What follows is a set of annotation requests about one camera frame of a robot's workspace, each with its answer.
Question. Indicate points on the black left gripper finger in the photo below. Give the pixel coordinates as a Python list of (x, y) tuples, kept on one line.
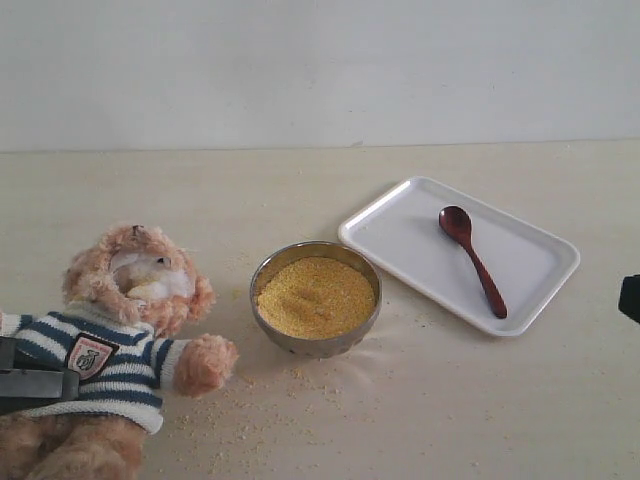
[(28, 384)]

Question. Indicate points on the dark red wooden spoon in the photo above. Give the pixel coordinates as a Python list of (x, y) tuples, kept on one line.
[(457, 225)]

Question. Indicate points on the yellow millet grain in bowl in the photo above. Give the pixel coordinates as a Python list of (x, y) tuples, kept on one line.
[(316, 298)]

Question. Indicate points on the stainless steel bowl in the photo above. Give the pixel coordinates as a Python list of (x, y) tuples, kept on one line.
[(289, 254)]

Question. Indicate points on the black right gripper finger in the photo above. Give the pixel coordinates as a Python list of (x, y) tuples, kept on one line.
[(629, 297)]

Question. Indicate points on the plush teddy bear striped sweater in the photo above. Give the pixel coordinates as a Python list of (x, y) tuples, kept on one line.
[(125, 301)]

